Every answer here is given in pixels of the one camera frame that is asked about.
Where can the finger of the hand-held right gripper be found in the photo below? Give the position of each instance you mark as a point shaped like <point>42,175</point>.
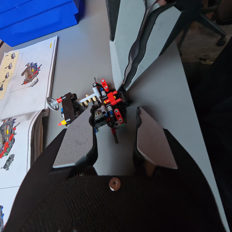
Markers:
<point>161,30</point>
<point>123,36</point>

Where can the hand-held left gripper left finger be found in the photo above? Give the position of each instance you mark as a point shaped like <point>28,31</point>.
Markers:
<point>76,141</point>

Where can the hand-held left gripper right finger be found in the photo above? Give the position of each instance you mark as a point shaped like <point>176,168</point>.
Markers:
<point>154,145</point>

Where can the lego technic vehicle model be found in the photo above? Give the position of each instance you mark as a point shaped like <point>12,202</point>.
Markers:
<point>108,103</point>

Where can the open lego instruction booklet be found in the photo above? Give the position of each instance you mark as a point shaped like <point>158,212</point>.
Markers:
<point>27,90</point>

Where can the blue plastic storage bin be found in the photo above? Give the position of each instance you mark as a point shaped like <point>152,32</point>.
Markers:
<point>36,7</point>
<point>39,30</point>

